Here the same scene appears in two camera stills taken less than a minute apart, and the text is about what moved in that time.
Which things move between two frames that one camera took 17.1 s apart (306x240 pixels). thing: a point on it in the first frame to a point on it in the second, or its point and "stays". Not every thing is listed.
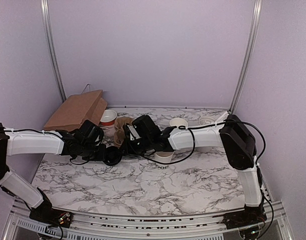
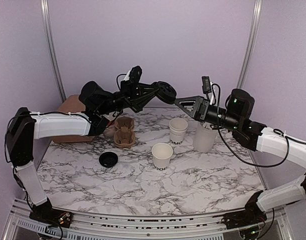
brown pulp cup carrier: (119, 135) stays
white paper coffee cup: (163, 156) stays
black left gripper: (101, 155) to (130, 94)
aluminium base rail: (19, 225) stays
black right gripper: (126, 144) to (200, 113)
